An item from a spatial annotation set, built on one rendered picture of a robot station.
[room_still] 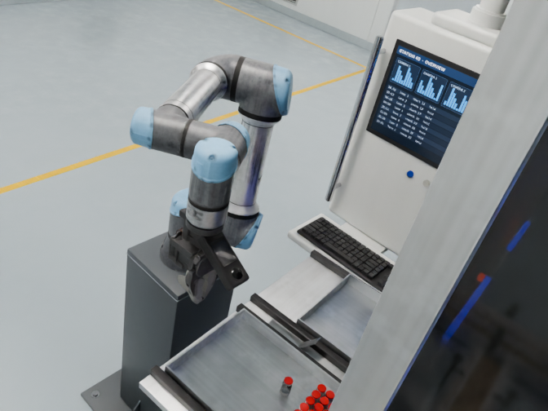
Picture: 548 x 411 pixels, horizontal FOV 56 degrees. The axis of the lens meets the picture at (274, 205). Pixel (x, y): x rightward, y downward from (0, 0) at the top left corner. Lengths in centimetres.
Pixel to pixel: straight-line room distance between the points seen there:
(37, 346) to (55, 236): 71
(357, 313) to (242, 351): 36
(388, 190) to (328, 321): 56
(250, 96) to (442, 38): 60
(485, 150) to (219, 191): 50
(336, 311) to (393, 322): 82
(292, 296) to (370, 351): 79
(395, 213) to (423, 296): 121
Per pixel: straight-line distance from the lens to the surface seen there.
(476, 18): 160
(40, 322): 251
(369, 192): 182
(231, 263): 96
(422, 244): 56
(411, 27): 163
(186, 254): 98
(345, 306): 147
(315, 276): 153
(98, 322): 248
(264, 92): 129
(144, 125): 98
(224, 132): 96
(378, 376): 69
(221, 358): 126
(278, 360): 129
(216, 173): 86
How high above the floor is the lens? 188
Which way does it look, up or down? 35 degrees down
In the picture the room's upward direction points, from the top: 14 degrees clockwise
